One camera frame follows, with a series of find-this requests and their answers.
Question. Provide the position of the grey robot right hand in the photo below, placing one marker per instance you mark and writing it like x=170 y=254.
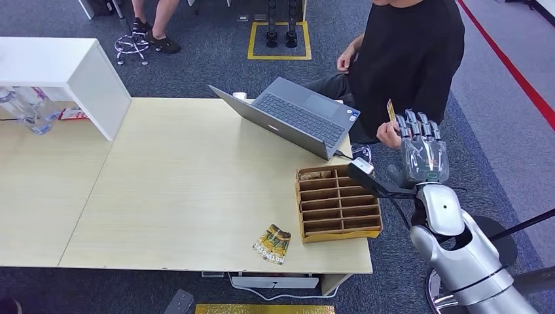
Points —
x=425 y=156

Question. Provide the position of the person's left hand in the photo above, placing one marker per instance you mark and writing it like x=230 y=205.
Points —
x=388 y=135

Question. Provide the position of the person's right hand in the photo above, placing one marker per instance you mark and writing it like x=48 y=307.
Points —
x=345 y=60

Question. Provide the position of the yellow printed card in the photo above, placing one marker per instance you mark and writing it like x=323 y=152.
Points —
x=391 y=110

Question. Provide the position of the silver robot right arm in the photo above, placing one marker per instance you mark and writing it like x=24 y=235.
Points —
x=468 y=255

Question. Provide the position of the person's right forearm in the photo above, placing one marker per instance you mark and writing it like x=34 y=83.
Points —
x=357 y=42

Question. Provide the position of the person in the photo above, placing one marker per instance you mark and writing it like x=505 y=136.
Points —
x=403 y=60
x=158 y=26

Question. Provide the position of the brown card in organizer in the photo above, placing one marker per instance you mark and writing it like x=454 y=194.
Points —
x=315 y=175

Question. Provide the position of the cardboard card organizer box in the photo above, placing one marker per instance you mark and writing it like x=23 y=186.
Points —
x=338 y=203

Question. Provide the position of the yellow green card stack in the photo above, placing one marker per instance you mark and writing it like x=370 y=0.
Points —
x=273 y=245

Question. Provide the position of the black stand leg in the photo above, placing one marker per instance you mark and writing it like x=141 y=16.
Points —
x=271 y=30
x=291 y=30

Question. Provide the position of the grey open laptop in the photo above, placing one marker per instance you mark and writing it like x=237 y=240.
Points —
x=299 y=115

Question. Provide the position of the silver floor socket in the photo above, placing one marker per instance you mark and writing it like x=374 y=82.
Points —
x=243 y=18
x=259 y=17

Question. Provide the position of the white power adapter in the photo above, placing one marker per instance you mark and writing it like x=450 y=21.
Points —
x=239 y=95

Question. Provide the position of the black stand pole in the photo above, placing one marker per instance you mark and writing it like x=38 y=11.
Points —
x=527 y=223

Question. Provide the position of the black round stand base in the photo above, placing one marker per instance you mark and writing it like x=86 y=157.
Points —
x=505 y=251

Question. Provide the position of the chrome round base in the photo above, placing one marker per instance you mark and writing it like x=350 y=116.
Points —
x=438 y=299

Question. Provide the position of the wooden table leg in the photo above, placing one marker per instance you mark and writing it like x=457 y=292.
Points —
x=331 y=282

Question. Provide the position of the grey metal pole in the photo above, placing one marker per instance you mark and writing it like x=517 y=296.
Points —
x=535 y=281

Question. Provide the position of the white power strip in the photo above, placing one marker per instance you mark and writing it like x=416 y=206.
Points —
x=277 y=282

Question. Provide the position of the yellow floor plate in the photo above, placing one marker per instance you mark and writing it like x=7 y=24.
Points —
x=264 y=309

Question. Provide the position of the chrome chair base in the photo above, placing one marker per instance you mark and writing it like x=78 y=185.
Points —
x=131 y=47

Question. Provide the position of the white desk shelf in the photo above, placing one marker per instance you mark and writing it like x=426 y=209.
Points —
x=78 y=73

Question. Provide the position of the grey floor pedal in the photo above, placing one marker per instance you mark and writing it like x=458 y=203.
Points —
x=178 y=303

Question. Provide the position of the red white packet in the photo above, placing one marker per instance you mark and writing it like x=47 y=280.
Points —
x=73 y=114

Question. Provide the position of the black wrist camera with pale box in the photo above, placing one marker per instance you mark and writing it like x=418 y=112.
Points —
x=368 y=175

